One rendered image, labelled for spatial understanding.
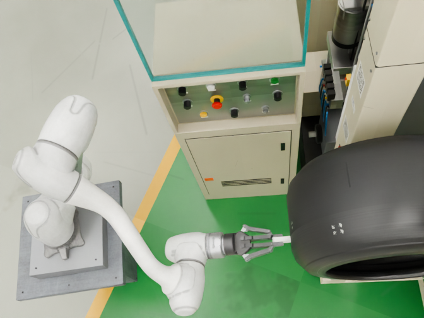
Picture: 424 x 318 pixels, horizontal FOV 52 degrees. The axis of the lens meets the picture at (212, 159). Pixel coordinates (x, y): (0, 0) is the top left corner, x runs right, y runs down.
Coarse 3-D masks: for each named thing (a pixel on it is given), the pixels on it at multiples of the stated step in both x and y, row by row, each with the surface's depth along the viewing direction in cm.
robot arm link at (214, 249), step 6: (210, 234) 150; (216, 234) 150; (222, 234) 151; (210, 240) 148; (216, 240) 148; (222, 240) 148; (210, 246) 147; (216, 246) 147; (222, 246) 148; (210, 252) 148; (216, 252) 147; (222, 252) 148; (210, 258) 149; (216, 258) 150
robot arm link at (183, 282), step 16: (80, 176) 131; (80, 192) 129; (96, 192) 133; (96, 208) 134; (112, 208) 135; (112, 224) 136; (128, 224) 136; (128, 240) 135; (144, 256) 135; (144, 272) 137; (160, 272) 136; (176, 272) 138; (192, 272) 141; (176, 288) 136; (192, 288) 138; (176, 304) 136; (192, 304) 136
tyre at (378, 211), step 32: (320, 160) 123; (352, 160) 115; (384, 160) 111; (416, 160) 109; (288, 192) 136; (320, 192) 119; (352, 192) 112; (384, 192) 108; (416, 192) 106; (320, 224) 116; (352, 224) 109; (384, 224) 105; (416, 224) 103; (320, 256) 119; (352, 256) 112; (384, 256) 110; (416, 256) 151
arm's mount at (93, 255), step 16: (80, 208) 202; (80, 224) 198; (96, 224) 198; (32, 240) 197; (96, 240) 194; (32, 256) 193; (80, 256) 191; (96, 256) 191; (32, 272) 190; (48, 272) 189; (64, 272) 192; (80, 272) 195
